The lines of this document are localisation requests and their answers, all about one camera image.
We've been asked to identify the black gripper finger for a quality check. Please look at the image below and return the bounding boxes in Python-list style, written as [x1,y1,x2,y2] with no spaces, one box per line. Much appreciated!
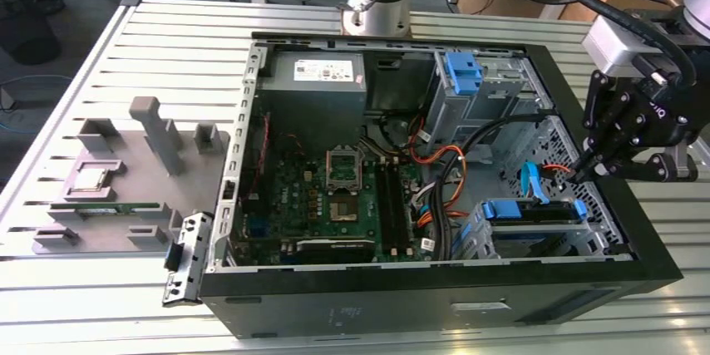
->
[569,69,618,185]
[590,145,701,185]

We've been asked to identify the orange power wire black plug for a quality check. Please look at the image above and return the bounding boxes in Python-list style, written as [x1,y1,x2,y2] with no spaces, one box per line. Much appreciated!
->
[541,162,584,184]

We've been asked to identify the blue data wire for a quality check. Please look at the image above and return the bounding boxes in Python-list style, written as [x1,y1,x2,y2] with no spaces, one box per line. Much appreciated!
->
[521,161,550,206]

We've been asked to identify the hard disk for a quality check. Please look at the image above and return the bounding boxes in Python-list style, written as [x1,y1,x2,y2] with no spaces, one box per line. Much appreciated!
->
[451,199,589,259]

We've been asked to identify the metal disk bay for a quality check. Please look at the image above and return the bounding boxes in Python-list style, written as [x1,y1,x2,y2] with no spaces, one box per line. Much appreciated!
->
[470,196,632,263]

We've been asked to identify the metal drive cage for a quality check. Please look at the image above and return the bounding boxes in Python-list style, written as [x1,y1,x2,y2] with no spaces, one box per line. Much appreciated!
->
[426,50,549,152]

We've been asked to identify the RAM slot white clips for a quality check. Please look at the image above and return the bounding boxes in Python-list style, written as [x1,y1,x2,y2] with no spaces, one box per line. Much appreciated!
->
[378,157,398,254]
[393,157,413,254]

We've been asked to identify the metal socket cover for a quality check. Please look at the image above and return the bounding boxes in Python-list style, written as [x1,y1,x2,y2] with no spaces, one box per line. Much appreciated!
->
[326,149,366,192]

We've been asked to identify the grey power supply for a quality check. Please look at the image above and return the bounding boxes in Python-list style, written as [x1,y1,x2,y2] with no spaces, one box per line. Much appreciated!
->
[255,50,371,144]

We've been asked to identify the CPU socket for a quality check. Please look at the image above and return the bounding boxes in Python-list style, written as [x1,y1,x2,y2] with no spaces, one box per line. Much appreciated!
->
[326,193,362,224]

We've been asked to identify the black open PC case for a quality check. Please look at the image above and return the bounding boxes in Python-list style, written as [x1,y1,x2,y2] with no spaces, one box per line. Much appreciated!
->
[196,30,684,339]

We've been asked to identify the black graphics card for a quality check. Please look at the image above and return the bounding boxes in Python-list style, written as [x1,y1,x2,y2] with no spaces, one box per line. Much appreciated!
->
[282,238,377,264]

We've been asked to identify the green motherboard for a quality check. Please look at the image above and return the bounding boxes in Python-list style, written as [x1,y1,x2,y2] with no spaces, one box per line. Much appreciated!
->
[230,155,418,267]

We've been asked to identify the metal expansion card retainer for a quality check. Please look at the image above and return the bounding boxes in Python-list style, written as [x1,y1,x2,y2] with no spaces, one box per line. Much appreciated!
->
[162,211,216,306]

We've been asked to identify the grey parts rack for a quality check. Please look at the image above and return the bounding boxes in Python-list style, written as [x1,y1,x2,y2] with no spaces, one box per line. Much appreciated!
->
[30,96,233,255]

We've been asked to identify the green RAM stick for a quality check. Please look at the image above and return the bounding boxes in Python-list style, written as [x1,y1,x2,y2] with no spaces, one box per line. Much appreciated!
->
[50,202,162,217]

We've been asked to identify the silver CPU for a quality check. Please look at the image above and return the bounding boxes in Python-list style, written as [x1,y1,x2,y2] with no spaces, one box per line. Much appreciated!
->
[75,167,110,192]

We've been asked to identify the black mesh bin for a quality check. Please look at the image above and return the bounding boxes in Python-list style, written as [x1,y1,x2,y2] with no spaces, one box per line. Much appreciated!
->
[0,0,67,66]

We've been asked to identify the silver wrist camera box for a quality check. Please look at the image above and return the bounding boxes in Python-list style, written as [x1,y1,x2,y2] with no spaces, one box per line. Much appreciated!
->
[581,17,665,77]

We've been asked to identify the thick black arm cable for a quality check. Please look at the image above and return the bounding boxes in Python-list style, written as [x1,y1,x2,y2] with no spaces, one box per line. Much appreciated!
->
[521,0,701,86]

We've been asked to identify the orange wire bundle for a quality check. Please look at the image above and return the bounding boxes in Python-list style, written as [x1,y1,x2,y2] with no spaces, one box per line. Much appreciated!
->
[409,121,471,234]

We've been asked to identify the black cable bundle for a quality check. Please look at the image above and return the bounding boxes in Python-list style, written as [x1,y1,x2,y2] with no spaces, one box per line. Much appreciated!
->
[435,109,555,260]

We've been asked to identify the yellow black power wires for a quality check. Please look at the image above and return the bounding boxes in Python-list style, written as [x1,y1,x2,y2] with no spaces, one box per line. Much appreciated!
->
[358,134,405,159]

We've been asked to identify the thin red wire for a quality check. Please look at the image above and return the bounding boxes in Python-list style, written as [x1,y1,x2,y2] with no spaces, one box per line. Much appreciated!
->
[247,111,273,202]

